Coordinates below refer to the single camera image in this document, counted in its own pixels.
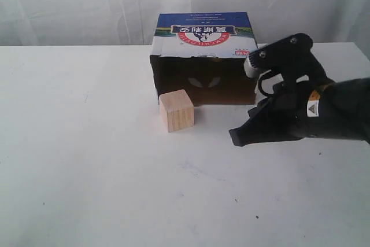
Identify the light wooden cube block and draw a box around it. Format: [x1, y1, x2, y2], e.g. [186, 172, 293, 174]
[159, 89, 195, 132]

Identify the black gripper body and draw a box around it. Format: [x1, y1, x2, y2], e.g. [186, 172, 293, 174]
[288, 78, 369, 142]

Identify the blue white cardboard box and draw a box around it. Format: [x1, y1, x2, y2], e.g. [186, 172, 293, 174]
[150, 12, 257, 106]

